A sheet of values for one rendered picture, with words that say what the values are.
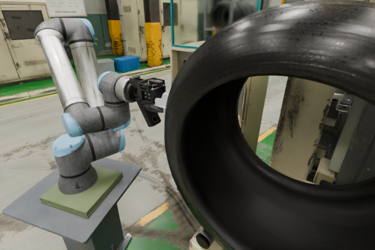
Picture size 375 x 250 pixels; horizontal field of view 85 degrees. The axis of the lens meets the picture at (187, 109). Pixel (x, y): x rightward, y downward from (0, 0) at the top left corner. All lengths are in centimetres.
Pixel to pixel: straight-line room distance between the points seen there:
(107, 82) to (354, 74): 68
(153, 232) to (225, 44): 159
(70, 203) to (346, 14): 120
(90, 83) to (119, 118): 40
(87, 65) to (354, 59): 108
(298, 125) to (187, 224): 129
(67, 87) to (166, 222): 129
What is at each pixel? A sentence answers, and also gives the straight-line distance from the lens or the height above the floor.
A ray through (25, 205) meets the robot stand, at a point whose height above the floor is 60.
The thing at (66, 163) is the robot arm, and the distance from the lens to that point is 118.
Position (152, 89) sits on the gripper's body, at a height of 126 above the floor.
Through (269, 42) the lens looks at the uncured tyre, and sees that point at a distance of 32.
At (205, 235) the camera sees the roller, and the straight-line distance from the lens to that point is 66.
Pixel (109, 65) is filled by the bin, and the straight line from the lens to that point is 580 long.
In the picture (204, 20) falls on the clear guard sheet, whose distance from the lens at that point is 126.
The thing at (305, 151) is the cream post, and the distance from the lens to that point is 79.
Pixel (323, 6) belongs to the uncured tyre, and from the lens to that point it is 34.
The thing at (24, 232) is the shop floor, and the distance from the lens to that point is 215.
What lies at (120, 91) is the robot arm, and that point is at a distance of 73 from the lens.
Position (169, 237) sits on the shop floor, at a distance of 176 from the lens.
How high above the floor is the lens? 148
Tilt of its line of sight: 25 degrees down
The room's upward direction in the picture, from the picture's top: straight up
